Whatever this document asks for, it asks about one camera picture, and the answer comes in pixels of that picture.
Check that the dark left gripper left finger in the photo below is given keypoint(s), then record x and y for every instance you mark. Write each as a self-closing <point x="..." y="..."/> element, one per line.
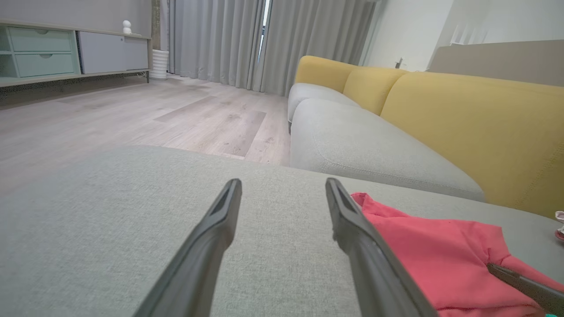
<point x="194" y="273"/>

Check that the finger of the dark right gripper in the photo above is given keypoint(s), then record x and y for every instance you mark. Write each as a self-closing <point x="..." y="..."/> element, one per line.
<point x="537" y="293"/>

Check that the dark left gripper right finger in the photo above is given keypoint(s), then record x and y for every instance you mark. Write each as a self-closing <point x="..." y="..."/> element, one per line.
<point x="374" y="281"/>

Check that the red white basketball jersey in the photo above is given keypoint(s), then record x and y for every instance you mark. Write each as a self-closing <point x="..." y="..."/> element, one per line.
<point x="440" y="255"/>

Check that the small pink white toy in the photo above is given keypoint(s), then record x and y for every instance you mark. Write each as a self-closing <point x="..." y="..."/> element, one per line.
<point x="560" y="226"/>

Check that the large grey sofa seat cushion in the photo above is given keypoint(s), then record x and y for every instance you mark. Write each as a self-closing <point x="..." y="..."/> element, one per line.
<point x="361" y="145"/>

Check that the large yellow sofa back cushion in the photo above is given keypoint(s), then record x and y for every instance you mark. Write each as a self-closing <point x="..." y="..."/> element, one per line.
<point x="484" y="132"/>

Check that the medium yellow sofa back cushion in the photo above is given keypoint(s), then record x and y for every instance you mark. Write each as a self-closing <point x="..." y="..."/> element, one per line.
<point x="372" y="88"/>

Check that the small grey sofa seat cushion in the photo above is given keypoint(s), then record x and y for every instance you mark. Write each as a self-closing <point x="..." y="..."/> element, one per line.
<point x="308" y="94"/>

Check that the white ribbed floor vase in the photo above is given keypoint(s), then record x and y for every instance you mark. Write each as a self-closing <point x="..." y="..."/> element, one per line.
<point x="160" y="65"/>

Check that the small yellow sofa back cushion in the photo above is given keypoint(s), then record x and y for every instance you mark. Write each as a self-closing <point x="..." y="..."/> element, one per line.
<point x="321" y="72"/>

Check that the beige partition panel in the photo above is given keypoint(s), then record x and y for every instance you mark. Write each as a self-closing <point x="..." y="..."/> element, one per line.
<point x="506" y="61"/>

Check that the grey pleated curtains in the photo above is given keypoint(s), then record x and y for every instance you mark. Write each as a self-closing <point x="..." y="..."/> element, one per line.
<point x="216" y="39"/>

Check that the grey cabinet door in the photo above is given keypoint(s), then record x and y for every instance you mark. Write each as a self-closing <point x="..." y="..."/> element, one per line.
<point x="110" y="53"/>

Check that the small white figurine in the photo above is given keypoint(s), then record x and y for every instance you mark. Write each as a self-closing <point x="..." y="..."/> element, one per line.
<point x="127" y="27"/>

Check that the mint green cabinet drawer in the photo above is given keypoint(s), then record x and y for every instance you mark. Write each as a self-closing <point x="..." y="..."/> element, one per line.
<point x="39" y="39"/>
<point x="44" y="65"/>

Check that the low wooden tv cabinet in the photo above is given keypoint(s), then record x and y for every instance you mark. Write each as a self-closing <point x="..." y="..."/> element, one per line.
<point x="4" y="81"/>

